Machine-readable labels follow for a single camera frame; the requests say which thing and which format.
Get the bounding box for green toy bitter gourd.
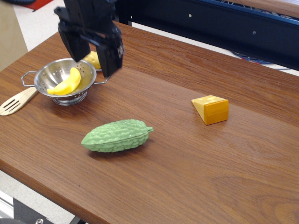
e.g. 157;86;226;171
81;119;154;153

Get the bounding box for black braided cable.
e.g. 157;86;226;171
2;0;36;5

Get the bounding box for orange toy cheese wedge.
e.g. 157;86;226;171
191;95;229;125

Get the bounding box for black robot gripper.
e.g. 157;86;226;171
54;0;123;77

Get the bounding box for steel colander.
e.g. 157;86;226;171
32;58;109;106

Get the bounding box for wooden slotted spatula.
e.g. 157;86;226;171
0;87;38;116

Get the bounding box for red crate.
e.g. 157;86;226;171
24;0;53;10

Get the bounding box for dark blue metal frame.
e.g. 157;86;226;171
115;0;299;70

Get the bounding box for yellow toy banana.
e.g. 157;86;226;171
47;67;81;96

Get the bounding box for light wooden panel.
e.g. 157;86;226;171
0;1;28;70

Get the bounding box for yellow toy potato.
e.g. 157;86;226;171
83;51;101;70

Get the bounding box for metal table mount bracket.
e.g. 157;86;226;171
0;191;85;224

